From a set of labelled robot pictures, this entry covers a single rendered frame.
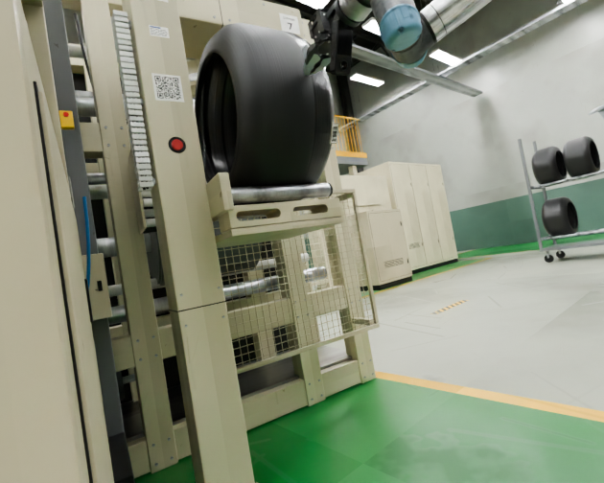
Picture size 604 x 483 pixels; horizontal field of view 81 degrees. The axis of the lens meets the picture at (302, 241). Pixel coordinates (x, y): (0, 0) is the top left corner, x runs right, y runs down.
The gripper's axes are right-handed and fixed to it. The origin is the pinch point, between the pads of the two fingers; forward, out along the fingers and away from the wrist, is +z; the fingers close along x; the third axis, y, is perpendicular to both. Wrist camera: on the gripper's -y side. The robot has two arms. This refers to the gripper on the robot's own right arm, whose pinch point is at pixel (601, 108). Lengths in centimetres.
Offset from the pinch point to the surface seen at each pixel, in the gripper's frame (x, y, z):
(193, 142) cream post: -149, -21, -2
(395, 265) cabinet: 115, 92, 430
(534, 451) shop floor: -79, 97, -7
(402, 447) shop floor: -111, 92, 15
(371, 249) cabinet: 76, 54, 413
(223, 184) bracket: -145, -5, -12
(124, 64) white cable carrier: -160, -43, -5
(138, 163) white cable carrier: -164, -18, -3
